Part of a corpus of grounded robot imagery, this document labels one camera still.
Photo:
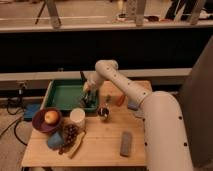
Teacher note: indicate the wooden handled brush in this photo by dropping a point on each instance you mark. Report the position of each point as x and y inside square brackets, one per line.
[77, 144]

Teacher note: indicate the dark small brush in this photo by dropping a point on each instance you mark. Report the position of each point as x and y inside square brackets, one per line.
[85, 101]

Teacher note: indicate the small metal cup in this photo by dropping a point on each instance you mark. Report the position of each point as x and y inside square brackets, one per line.
[103, 113]

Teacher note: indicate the small blue block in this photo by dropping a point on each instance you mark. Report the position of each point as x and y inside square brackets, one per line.
[131, 105]

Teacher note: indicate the white cylindrical cup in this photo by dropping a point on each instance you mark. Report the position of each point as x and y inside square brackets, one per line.
[77, 116]

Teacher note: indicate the yellow red apple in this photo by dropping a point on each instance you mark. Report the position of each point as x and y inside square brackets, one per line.
[51, 117]

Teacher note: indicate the orange carrot toy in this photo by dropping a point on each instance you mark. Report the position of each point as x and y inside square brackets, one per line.
[120, 100]

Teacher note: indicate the grey rectangular eraser block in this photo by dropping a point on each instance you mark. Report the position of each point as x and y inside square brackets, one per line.
[126, 144]

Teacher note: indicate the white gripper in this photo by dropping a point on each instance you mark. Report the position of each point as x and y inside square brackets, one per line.
[90, 84]

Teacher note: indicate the blue box on floor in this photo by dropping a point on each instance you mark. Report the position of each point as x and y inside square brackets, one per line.
[30, 111]

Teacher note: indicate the green plastic tray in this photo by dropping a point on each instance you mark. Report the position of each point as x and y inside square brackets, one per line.
[63, 94]

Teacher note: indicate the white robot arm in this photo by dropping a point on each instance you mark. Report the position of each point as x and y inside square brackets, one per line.
[165, 135]

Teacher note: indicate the bunch of dark grapes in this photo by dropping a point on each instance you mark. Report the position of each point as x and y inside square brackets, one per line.
[70, 133]

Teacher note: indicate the utensil in metal cup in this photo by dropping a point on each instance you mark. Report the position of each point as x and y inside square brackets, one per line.
[107, 100]

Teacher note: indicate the purple bowl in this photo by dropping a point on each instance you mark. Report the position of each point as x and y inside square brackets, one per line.
[40, 125]

